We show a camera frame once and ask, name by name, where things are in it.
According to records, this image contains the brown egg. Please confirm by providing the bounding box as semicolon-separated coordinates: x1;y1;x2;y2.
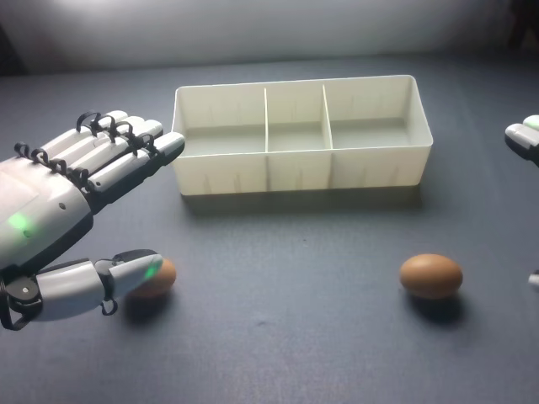
398;253;464;300
125;257;177;299

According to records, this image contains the white three-compartment tray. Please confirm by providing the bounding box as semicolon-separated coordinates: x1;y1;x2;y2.
170;74;435;197

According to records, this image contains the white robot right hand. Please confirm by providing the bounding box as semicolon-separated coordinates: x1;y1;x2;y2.
504;114;539;295

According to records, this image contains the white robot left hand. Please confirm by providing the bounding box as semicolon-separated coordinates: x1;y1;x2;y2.
0;109;186;332

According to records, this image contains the grey table cloth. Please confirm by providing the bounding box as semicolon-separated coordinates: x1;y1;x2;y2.
0;52;539;404

